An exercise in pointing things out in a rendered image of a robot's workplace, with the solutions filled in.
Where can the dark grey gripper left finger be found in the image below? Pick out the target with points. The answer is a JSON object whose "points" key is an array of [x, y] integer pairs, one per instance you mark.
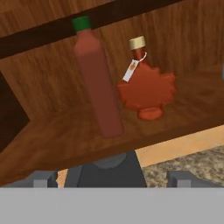
{"points": [[40, 178]]}

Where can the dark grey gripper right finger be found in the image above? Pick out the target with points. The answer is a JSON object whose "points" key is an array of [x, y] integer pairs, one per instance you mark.
{"points": [[186, 179]]}

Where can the dark grey shaker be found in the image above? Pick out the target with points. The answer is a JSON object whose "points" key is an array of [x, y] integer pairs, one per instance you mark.
{"points": [[106, 173]]}

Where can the maple leaf shaped syrup bottle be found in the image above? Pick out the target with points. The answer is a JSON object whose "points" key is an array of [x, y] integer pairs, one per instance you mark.
{"points": [[147, 87]]}

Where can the red bottle with green cap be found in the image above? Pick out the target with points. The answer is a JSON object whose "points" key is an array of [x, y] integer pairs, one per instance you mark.
{"points": [[97, 87]]}

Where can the brown wooden cabinet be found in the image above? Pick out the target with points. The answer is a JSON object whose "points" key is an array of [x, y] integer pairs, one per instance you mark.
{"points": [[186, 35]]}

